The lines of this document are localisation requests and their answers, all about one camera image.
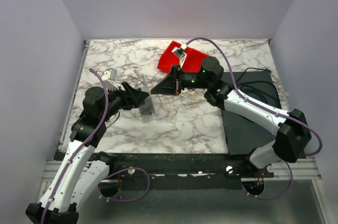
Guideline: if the white plastic cable spool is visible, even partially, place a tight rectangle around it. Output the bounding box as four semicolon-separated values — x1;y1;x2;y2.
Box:
139;75;156;117

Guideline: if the thin yellow wire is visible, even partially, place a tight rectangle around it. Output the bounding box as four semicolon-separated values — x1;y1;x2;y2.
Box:
155;86;209;116

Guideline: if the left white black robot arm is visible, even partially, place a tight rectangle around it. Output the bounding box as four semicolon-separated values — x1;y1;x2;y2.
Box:
26;82;149;223

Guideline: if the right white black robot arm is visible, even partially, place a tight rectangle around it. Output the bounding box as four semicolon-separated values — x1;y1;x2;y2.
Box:
151;57;311;169

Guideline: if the red plastic bin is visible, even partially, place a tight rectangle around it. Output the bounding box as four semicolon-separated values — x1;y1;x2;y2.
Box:
157;41;208;73

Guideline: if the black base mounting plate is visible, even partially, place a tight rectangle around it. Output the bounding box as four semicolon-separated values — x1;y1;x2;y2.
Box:
90;152;274;194

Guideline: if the black flat box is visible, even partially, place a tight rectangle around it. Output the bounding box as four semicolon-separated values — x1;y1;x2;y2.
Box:
220;70;294;155

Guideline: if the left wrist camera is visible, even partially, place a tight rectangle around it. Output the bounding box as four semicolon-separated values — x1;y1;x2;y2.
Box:
101;68;121;91

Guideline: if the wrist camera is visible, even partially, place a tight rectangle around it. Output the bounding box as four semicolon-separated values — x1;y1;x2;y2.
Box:
101;68;121;91
172;44;187;69

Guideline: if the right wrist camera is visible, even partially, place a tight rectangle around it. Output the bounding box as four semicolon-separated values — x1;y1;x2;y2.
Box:
172;44;187;69

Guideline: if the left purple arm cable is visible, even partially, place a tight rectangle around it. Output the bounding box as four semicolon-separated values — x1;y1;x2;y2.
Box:
39;68;109;224

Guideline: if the black coiled cable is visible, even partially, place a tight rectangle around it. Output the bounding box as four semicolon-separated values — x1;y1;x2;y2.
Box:
232;67;280;108

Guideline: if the aluminium extrusion rail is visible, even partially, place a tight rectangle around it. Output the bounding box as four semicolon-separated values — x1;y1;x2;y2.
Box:
42;158;322;182

